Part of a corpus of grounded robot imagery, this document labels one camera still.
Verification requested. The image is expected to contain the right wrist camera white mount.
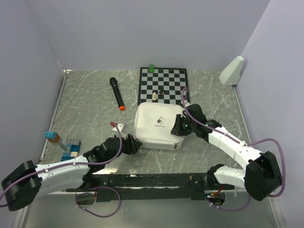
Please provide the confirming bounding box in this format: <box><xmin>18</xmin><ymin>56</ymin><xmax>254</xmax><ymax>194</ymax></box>
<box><xmin>182</xmin><ymin>102</ymin><xmax>191</xmax><ymax>107</ymax></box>

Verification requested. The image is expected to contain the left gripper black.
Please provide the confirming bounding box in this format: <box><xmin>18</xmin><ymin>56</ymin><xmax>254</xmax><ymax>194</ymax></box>
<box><xmin>104</xmin><ymin>133</ymin><xmax>142</xmax><ymax>164</ymax></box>

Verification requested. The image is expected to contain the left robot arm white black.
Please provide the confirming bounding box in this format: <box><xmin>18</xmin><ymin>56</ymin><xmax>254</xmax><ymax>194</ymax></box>
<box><xmin>0</xmin><ymin>134</ymin><xmax>142</xmax><ymax>211</ymax></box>

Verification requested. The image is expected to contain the grey medicine kit case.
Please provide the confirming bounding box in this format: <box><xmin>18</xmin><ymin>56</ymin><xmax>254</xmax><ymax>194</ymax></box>
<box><xmin>133</xmin><ymin>102</ymin><xmax>184</xmax><ymax>151</ymax></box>

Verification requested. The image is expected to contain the white chess piece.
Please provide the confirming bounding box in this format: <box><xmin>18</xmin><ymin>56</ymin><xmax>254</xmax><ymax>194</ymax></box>
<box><xmin>152</xmin><ymin>92</ymin><xmax>157</xmax><ymax>101</ymax></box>

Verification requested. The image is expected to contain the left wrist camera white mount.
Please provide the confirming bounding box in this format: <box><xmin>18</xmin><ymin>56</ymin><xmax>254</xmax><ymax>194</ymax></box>
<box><xmin>110</xmin><ymin>122</ymin><xmax>128</xmax><ymax>137</ymax></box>

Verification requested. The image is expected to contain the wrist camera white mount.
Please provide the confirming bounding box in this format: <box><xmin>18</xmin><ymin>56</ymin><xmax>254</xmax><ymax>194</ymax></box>
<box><xmin>110</xmin><ymin>122</ymin><xmax>128</xmax><ymax>137</ymax></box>
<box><xmin>182</xmin><ymin>102</ymin><xmax>191</xmax><ymax>107</ymax></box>

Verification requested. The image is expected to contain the black microphone orange end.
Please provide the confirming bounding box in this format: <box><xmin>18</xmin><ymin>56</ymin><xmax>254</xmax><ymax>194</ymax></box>
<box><xmin>109</xmin><ymin>77</ymin><xmax>125</xmax><ymax>111</ymax></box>

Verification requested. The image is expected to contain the black white chessboard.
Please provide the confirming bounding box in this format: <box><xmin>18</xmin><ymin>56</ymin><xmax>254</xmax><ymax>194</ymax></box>
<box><xmin>138</xmin><ymin>67</ymin><xmax>190</xmax><ymax>105</ymax></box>

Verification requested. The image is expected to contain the aluminium frame rail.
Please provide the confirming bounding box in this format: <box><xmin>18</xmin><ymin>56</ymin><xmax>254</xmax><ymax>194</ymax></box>
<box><xmin>11</xmin><ymin>70</ymin><xmax>76</xmax><ymax>228</ymax></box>

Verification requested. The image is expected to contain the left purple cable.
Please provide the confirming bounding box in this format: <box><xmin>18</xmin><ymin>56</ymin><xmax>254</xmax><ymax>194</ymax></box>
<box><xmin>0</xmin><ymin>121</ymin><xmax>123</xmax><ymax>218</ymax></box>

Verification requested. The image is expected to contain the green toy on chessboard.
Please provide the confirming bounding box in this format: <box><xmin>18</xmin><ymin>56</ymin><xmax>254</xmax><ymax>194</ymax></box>
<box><xmin>148</xmin><ymin>64</ymin><xmax>155</xmax><ymax>73</ymax></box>

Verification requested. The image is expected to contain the blue brown toy block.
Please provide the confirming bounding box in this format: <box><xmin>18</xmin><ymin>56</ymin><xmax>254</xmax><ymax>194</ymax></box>
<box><xmin>44</xmin><ymin>132</ymin><xmax>68</xmax><ymax>152</ymax></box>

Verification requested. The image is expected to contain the blue lego brick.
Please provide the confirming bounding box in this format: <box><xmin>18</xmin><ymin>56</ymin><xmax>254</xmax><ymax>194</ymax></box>
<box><xmin>61</xmin><ymin>138</ymin><xmax>81</xmax><ymax>162</ymax></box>

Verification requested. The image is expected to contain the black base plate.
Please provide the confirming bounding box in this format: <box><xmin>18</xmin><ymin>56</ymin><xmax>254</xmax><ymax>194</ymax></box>
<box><xmin>66</xmin><ymin>173</ymin><xmax>234</xmax><ymax>202</ymax></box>

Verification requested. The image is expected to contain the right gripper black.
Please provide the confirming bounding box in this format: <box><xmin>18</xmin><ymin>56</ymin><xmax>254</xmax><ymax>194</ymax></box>
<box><xmin>170</xmin><ymin>114</ymin><xmax>196</xmax><ymax>136</ymax></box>

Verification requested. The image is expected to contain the white wall mounted device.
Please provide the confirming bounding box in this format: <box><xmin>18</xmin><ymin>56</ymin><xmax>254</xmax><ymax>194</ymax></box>
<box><xmin>219</xmin><ymin>56</ymin><xmax>244</xmax><ymax>86</ymax></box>

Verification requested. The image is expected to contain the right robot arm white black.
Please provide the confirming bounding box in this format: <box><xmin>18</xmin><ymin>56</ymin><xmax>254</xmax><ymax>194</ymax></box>
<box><xmin>171</xmin><ymin>104</ymin><xmax>284</xmax><ymax>201</ymax></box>

